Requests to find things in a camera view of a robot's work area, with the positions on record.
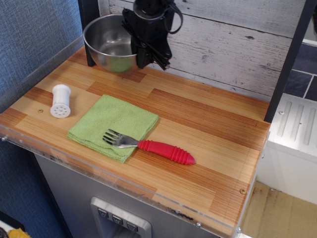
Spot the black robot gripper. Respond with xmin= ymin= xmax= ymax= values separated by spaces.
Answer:
xmin=122 ymin=0 xmax=183 ymax=69

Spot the stainless steel bowl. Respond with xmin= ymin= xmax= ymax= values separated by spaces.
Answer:
xmin=83 ymin=14 xmax=139 ymax=74

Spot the green folded cloth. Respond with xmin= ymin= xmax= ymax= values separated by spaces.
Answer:
xmin=67 ymin=95 xmax=159 ymax=163

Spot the white plastic salt shaker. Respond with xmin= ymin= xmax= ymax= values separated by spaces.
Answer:
xmin=51 ymin=84 xmax=71 ymax=119

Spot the grey toy fridge cabinet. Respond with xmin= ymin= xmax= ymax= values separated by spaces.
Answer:
xmin=35 ymin=155 xmax=242 ymax=238

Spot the white toy sink unit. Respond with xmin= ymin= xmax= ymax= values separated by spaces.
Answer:
xmin=257 ymin=94 xmax=317 ymax=204

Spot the yellow object bottom left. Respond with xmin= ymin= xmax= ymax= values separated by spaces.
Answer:
xmin=7 ymin=229 xmax=30 ymax=238

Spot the black left frame post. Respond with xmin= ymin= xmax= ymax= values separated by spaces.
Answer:
xmin=77 ymin=0 xmax=100 ymax=67

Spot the fork with red handle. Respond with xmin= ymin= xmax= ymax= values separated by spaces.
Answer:
xmin=103 ymin=129 xmax=196 ymax=165

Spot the black vertical frame post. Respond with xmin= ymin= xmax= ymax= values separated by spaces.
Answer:
xmin=264 ymin=0 xmax=317 ymax=123

